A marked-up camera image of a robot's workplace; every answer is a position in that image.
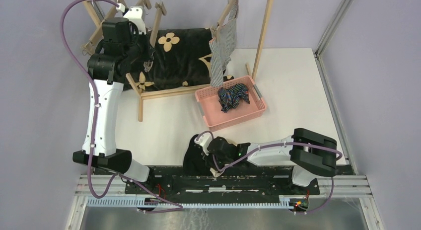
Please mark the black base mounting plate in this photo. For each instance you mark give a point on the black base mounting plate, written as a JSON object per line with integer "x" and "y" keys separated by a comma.
{"x": 237, "y": 185}

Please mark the black floral pillow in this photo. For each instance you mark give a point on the black floral pillow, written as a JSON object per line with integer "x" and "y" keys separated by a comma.
{"x": 181, "y": 58}

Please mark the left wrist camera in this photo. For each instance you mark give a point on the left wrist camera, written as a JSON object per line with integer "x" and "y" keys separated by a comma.
{"x": 135, "y": 14}

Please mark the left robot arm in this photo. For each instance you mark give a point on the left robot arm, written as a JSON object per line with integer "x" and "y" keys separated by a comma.
{"x": 105, "y": 100}

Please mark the navy striped underwear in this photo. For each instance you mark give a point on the navy striped underwear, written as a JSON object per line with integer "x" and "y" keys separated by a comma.
{"x": 229, "y": 98}

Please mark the wooden clothes rack frame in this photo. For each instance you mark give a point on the wooden clothes rack frame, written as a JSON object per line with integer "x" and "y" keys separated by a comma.
{"x": 129, "y": 83}

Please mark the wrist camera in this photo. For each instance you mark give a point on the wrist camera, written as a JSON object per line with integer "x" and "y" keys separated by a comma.
{"x": 204, "y": 140}
{"x": 135, "y": 14}

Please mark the grey striped boxer shorts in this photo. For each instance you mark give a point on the grey striped boxer shorts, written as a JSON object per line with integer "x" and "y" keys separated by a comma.
{"x": 221, "y": 47}

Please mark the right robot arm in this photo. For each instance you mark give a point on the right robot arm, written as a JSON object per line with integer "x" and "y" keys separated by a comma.
{"x": 314, "y": 155}

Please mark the pink plastic basket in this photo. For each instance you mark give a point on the pink plastic basket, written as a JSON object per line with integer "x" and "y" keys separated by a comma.
{"x": 210, "y": 107}

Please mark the wooden clip hanger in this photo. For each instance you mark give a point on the wooden clip hanger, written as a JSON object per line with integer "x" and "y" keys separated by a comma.
{"x": 98, "y": 18}
{"x": 160, "y": 11}
{"x": 215, "y": 30}

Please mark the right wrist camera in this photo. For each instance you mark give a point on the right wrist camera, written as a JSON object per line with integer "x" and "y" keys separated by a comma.
{"x": 204, "y": 140}

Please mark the black underwear cream waistband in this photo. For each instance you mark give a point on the black underwear cream waistband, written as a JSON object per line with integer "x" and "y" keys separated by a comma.
{"x": 196, "y": 163}

